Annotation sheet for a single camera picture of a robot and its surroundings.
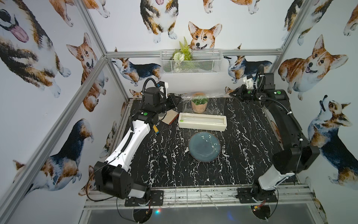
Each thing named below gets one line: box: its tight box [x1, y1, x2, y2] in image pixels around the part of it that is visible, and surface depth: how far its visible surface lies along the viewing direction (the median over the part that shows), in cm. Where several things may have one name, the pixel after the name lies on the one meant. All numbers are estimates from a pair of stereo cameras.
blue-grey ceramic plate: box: [188, 131, 221, 163], surface depth 94 cm
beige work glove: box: [161, 109, 179, 126], surface depth 109 cm
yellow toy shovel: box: [152, 124, 160, 134], surface depth 102 cm
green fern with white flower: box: [172, 36, 194, 72], surface depth 84 cm
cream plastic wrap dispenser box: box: [178, 112, 228, 132], surface depth 102 cm
